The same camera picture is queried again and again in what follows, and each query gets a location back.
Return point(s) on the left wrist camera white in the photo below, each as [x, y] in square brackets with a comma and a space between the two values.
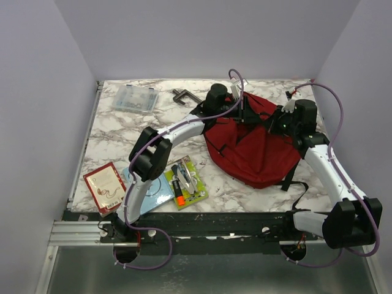
[237, 88]

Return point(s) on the light blue book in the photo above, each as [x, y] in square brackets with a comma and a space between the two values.
[159, 193]

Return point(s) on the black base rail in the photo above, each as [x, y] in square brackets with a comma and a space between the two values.
[197, 234]

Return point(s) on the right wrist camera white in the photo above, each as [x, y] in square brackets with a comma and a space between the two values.
[291, 101]

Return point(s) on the red backpack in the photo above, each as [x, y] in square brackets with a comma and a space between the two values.
[252, 155]

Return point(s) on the aluminium extrusion rail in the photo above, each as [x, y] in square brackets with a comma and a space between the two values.
[74, 233]

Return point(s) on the green booklet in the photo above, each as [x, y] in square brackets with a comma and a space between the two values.
[201, 192]

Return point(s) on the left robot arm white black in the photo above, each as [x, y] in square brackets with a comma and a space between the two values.
[149, 157]

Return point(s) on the silver folding knife tool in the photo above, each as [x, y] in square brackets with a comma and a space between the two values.
[185, 178]

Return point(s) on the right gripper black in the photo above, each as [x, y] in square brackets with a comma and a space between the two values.
[272, 125]

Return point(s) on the clear plastic organizer box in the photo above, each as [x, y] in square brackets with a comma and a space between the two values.
[135, 99]

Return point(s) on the red book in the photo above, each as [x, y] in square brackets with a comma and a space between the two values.
[106, 188]

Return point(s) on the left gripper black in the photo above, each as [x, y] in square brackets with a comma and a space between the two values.
[244, 113]

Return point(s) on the black orange marker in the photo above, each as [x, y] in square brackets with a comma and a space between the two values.
[177, 190]

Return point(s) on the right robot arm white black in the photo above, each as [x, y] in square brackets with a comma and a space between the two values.
[355, 218]

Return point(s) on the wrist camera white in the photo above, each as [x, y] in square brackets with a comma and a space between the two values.
[237, 88]
[291, 101]

